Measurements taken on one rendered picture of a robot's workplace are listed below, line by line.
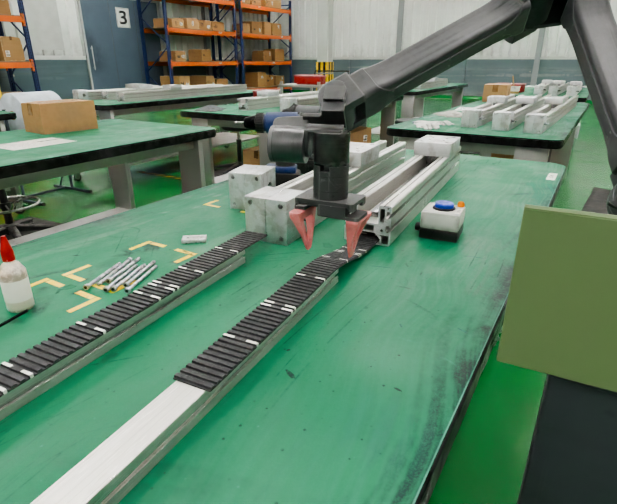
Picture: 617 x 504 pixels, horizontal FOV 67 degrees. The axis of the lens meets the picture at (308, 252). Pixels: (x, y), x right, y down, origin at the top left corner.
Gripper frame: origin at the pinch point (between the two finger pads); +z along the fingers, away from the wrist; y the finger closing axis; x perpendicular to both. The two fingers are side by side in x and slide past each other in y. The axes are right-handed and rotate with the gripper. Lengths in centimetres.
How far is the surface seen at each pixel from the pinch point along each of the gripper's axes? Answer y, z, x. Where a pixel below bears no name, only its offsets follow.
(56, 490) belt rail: 1, 3, 52
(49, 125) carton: 199, 2, -97
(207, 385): -1.8, 2.3, 36.6
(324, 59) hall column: 471, -31, -1055
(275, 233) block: 16.6, 3.5, -10.5
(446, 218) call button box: -14.6, 0.6, -27.3
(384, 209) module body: -2.8, -1.2, -22.0
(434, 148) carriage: -1, -5, -76
